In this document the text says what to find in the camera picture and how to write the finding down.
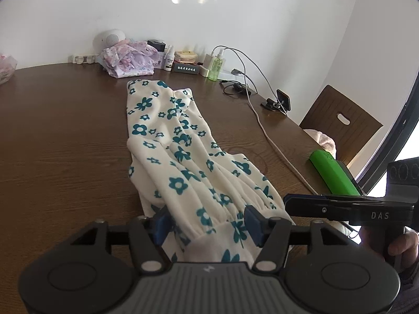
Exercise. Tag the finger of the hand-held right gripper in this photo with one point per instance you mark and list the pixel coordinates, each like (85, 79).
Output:
(340, 197)
(311, 207)

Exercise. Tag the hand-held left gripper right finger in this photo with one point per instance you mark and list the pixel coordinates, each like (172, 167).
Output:
(253, 227)

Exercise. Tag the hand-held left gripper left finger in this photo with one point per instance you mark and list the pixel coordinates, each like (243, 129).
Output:
(162, 224)

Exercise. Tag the white teal floral garment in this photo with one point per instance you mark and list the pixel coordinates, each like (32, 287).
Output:
(183, 157)

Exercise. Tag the pink floral clothes pile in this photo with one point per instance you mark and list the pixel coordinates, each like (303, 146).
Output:
(131, 59)

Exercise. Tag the person's right hand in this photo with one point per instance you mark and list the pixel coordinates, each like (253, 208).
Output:
(404, 243)

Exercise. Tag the green plastic object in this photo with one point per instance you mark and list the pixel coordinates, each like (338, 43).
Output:
(334, 173)

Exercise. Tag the pink fluffy towel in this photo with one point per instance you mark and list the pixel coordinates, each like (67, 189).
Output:
(322, 140)

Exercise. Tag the brown wooden chair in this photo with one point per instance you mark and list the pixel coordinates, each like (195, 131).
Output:
(343, 130)

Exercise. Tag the black clip phone holder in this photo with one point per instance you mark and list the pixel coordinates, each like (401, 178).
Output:
(282, 99)

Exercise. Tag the white power strip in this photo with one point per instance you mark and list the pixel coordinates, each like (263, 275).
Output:
(229, 77)

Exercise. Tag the black lettered box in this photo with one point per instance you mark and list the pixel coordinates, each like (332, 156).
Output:
(185, 68)

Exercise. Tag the white charger block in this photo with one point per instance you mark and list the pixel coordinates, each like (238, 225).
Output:
(205, 72)

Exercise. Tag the small white spray bottle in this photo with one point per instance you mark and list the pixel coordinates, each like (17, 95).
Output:
(169, 62)

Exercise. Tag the green spray bottle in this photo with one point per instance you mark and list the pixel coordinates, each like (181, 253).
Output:
(215, 68)

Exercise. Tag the cartoon print box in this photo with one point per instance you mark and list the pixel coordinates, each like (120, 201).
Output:
(160, 60)

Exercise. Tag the yellow pink box stack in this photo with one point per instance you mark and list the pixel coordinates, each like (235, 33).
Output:
(185, 56)

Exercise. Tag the white charger plug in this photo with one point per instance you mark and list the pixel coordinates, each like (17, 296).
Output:
(209, 60)

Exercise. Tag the small black box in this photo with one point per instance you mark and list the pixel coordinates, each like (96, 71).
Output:
(156, 45)

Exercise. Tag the white round speaker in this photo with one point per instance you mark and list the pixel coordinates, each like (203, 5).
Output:
(108, 39)

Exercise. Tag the clear red print plastic bag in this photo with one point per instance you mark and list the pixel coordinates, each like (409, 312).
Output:
(6, 70)

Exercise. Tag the black window frame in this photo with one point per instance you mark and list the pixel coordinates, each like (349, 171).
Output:
(389, 140)

